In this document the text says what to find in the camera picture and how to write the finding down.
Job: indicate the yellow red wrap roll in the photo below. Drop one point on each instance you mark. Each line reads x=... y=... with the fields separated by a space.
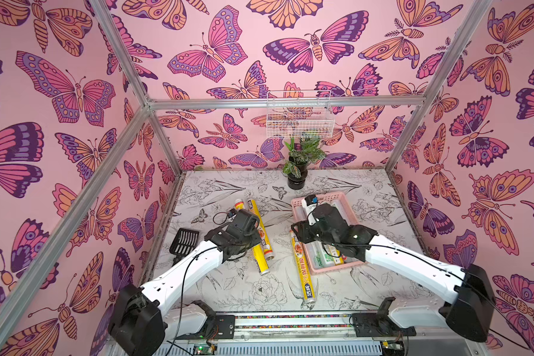
x=334 y=254

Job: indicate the yellow wrap roll front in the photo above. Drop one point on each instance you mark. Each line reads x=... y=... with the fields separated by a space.
x=257 y=249

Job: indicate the white wire wall basket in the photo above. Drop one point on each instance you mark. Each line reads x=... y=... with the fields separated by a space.
x=299 y=117

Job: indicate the clear white wrap roll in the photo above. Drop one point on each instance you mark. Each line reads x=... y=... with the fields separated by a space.
x=342 y=212

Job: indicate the white green wrap roll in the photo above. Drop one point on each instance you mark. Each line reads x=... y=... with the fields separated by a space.
x=321 y=258

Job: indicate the potted green plant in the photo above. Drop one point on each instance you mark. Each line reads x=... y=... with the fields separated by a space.
x=302 y=153

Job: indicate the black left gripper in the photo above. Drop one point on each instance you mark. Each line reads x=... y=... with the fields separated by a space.
x=256 y=236

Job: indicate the pink perforated plastic basket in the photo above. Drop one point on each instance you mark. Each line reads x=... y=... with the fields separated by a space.
x=300 y=215

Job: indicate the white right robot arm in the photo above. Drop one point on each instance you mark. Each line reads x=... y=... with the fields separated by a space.
x=466 y=293

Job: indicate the black slotted scoop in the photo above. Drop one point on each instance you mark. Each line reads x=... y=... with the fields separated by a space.
x=184 y=243

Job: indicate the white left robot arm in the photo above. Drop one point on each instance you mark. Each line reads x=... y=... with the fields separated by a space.
x=138 y=323

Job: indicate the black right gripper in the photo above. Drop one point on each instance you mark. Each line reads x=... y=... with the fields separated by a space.
x=310 y=227

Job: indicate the long yellow wrap roll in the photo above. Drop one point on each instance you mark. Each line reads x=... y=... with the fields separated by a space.
x=265 y=242

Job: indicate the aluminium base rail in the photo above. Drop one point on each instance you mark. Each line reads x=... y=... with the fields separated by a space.
x=318 y=333

